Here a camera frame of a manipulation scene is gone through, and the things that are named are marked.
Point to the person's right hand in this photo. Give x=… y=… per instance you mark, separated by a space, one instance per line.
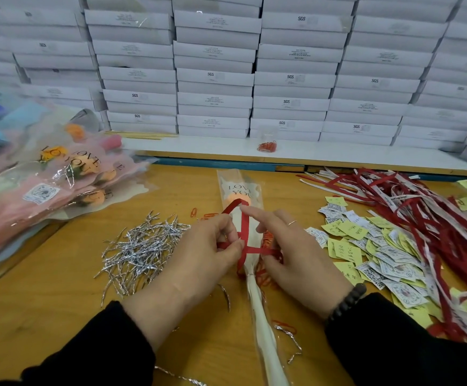
x=306 y=269

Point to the cream orange rose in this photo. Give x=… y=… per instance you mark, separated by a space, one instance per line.
x=237 y=189

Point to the person's right forearm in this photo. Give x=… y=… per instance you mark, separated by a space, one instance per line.
x=410 y=349

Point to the pile of red ribbons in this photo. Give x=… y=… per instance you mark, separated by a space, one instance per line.
x=418 y=213

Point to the wooden sticks bundle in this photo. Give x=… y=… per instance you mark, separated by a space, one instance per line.
x=141 y=136

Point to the long white board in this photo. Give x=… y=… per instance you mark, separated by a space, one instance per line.
x=362 y=155

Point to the single red ribbon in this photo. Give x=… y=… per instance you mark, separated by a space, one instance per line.
x=244 y=229

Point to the pile of flowers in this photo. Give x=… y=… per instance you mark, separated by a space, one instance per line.
x=25 y=201

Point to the small bag of red clips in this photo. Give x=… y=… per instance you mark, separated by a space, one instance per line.
x=267 y=146

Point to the wall of stacked white boxes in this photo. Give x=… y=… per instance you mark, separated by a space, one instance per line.
x=217 y=68

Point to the pile of orange paper clips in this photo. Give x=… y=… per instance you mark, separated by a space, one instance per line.
x=193 y=212

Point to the pile of silver twist ties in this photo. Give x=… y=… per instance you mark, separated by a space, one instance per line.
x=141 y=249

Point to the pile of yellow white tags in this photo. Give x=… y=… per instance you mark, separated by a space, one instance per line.
x=378 y=257

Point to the person's left hand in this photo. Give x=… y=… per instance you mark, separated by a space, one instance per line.
x=189 y=273

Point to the person's left forearm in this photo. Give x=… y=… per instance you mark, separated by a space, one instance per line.
x=81 y=353

